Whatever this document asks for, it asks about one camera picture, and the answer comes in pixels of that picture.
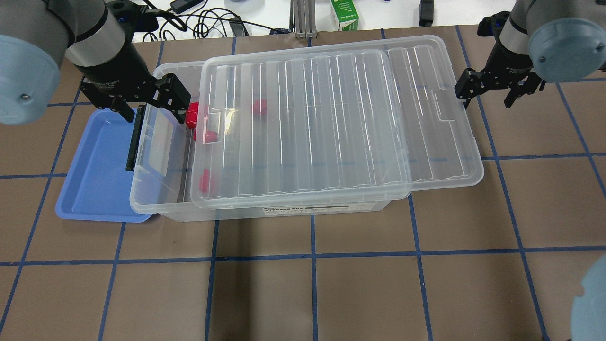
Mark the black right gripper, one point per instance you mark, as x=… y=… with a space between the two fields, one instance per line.
x=505 y=60

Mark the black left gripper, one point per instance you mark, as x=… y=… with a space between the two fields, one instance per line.
x=119 y=71

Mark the red block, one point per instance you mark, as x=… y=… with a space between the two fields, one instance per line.
x=259 y=108
x=205 y=136
x=191 y=117

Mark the clear plastic box lid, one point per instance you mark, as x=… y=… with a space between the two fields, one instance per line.
x=442 y=151

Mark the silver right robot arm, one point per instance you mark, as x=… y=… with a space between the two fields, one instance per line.
x=538 y=41

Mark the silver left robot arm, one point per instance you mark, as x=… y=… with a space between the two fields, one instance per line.
x=94 y=35

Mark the red block in box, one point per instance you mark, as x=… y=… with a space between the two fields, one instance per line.
x=205 y=136

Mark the clear plastic storage box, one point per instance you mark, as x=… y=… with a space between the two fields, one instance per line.
x=332 y=141

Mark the black power adapter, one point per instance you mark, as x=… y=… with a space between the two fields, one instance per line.
x=181 y=6

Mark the blue plastic tray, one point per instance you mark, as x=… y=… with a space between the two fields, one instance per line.
x=97 y=186

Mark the red block under lid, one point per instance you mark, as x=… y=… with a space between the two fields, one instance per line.
x=259 y=108

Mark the green white carton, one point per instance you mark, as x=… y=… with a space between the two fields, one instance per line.
x=345 y=15

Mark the black box latch handle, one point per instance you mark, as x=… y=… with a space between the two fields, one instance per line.
x=136 y=134

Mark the aluminium frame post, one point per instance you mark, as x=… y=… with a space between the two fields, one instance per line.
x=303 y=19

